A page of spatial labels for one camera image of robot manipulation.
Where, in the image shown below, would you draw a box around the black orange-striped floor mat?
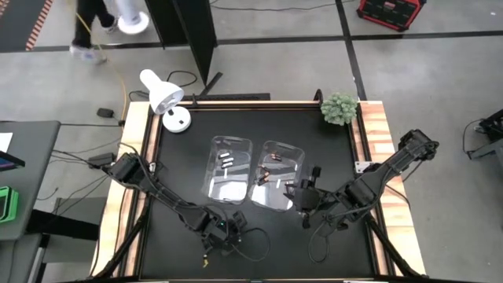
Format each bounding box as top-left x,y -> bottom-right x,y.
0,0 -> 54,52

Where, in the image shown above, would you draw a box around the black desk base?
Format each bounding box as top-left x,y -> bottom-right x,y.
25,208 -> 100,241

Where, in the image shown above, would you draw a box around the person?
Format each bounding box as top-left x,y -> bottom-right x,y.
69,0 -> 119,66

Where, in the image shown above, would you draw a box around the black robot station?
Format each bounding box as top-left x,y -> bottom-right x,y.
462,108 -> 503,162

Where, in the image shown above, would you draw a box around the clear plastic bin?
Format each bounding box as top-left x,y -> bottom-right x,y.
201,135 -> 254,205
248,140 -> 307,212

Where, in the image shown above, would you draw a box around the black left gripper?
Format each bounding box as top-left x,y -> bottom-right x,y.
200,211 -> 249,255

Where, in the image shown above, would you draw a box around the green device case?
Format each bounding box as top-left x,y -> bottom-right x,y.
0,186 -> 20,224

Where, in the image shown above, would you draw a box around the yellow cable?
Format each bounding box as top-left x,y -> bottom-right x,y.
74,11 -> 130,119

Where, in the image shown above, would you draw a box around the white standing fan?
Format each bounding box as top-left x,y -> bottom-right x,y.
116,0 -> 151,35

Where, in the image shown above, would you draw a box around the black power strip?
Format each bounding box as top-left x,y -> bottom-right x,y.
182,93 -> 271,101

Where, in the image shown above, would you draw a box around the green potted plant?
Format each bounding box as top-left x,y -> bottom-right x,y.
320,92 -> 359,127

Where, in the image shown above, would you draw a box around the red black tool case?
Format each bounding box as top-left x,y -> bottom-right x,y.
356,0 -> 428,32

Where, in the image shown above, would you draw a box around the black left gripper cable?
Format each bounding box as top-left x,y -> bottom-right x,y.
229,226 -> 272,263

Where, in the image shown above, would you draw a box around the black lamp power cable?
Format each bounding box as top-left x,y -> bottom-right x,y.
128,69 -> 198,102

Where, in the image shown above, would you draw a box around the black partition panel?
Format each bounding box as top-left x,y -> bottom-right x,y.
145,0 -> 219,86

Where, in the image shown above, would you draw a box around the dark tablet device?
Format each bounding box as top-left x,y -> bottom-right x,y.
0,151 -> 27,172

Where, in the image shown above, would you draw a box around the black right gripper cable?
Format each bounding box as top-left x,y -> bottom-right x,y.
307,219 -> 332,264

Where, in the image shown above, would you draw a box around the grey desk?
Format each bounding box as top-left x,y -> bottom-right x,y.
0,119 -> 62,241

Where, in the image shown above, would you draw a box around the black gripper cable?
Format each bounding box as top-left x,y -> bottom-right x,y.
229,226 -> 272,263
307,219 -> 332,264

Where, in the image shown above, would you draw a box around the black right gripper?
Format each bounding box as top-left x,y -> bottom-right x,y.
284,166 -> 329,216

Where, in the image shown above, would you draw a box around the white desk lamp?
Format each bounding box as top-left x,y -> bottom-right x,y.
139,68 -> 193,134

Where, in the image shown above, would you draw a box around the white paper sheet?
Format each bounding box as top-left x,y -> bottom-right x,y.
0,132 -> 14,153

